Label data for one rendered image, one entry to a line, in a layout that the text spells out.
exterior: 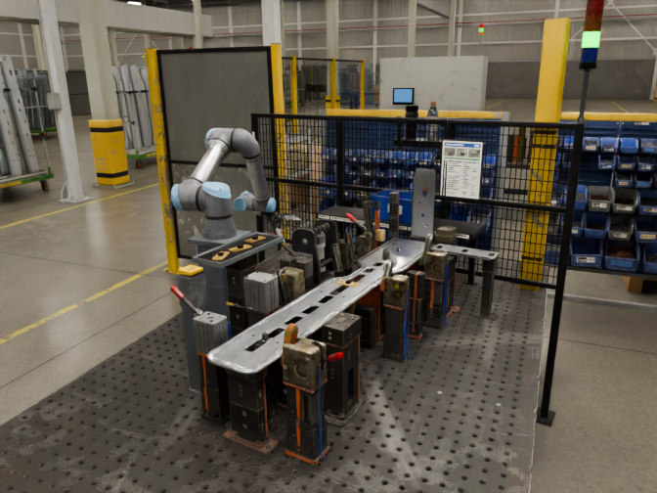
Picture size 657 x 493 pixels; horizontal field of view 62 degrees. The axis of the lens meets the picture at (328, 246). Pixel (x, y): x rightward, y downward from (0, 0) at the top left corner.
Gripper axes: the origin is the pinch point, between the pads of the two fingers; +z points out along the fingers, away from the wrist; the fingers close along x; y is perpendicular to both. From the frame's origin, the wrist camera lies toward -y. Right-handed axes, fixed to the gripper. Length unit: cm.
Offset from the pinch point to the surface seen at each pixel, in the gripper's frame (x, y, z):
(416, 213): 40, 31, 50
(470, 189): 69, 21, 66
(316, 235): -1, 82, 23
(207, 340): -51, 129, 21
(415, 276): 9, 73, 65
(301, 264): -14, 87, 26
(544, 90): 117, 51, 66
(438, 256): 22, 66, 69
